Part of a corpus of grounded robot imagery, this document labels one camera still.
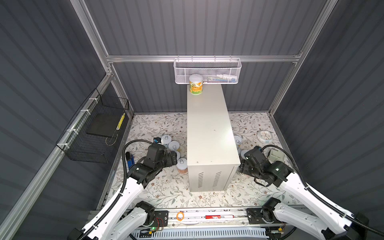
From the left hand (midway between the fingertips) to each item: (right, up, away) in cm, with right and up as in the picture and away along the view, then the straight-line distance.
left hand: (170, 155), depth 78 cm
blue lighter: (-26, -5, +11) cm, 28 cm away
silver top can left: (-7, +6, +21) cm, 23 cm away
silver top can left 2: (-1, +3, +17) cm, 17 cm away
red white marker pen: (+26, -30, -4) cm, 40 cm away
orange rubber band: (+5, -31, -4) cm, 32 cm away
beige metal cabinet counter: (+20, +4, -19) cm, 28 cm away
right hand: (+40, -7, 0) cm, 41 cm away
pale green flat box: (+63, -2, +12) cm, 64 cm away
